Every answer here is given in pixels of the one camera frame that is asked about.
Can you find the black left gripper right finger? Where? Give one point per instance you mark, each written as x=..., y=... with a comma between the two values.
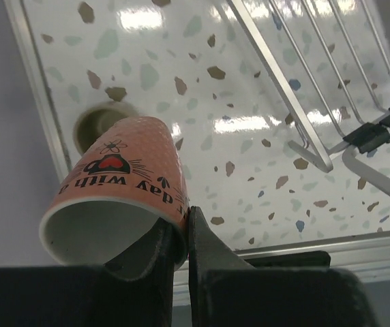
x=227, y=291

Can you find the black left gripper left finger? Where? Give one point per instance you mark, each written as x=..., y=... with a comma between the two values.
x=132, y=289

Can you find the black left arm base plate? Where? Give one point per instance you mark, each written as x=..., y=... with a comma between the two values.
x=305, y=259

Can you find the pink textured mug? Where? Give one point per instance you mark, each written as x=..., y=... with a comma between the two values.
x=128, y=179

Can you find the metal wire dish rack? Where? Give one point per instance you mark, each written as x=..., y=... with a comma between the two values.
x=330, y=63

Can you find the grey beige mug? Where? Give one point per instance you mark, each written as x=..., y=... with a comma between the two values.
x=96, y=120

